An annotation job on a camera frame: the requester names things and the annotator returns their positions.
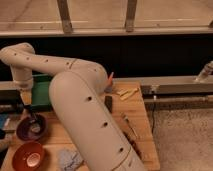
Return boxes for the purple bowl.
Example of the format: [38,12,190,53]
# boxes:
[16,114,47,141]

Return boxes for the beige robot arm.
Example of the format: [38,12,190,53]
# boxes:
[0,43,147,171]

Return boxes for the orange bowl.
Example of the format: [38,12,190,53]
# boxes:
[12,141,45,171]

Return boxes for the green tray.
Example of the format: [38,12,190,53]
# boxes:
[31,74,52,111]

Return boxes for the grey crumpled cloth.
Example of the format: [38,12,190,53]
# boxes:
[58,149,83,171]

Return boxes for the black rectangular block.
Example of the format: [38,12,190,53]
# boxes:
[104,96,113,112]

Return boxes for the orange carrot toy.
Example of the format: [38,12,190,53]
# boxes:
[107,72,114,88]

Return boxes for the yellow wooden sticks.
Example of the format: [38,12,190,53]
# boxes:
[116,88,138,101]

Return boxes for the long brown tool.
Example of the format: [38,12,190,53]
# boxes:
[121,113,142,159]

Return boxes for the left metal post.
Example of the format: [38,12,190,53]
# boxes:
[57,0,73,34]

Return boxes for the metal post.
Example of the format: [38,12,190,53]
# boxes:
[124,0,137,32]
[57,0,73,34]

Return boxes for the right metal post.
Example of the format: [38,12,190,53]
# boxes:
[124,0,137,32]

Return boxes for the metal rail beam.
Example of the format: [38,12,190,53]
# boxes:
[115,75,213,95]

